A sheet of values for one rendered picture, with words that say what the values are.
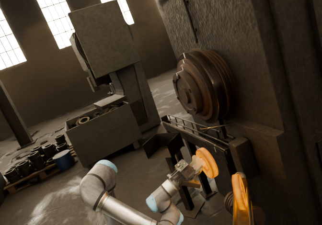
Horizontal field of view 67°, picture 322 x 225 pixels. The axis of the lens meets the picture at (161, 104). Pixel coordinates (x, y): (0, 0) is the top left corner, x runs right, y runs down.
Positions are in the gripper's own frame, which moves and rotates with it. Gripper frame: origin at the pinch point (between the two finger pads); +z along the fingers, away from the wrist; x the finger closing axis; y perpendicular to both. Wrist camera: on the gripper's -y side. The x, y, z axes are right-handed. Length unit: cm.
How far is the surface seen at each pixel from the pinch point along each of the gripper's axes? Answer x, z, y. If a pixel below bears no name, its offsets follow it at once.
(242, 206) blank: -22.2, -3.6, -14.3
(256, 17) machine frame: -15, 51, 45
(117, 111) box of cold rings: 268, -14, -19
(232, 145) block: 7.5, 18.5, -10.6
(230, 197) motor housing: 4.2, -0.7, -32.7
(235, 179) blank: -16.6, 2.1, -6.6
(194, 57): 21, 33, 39
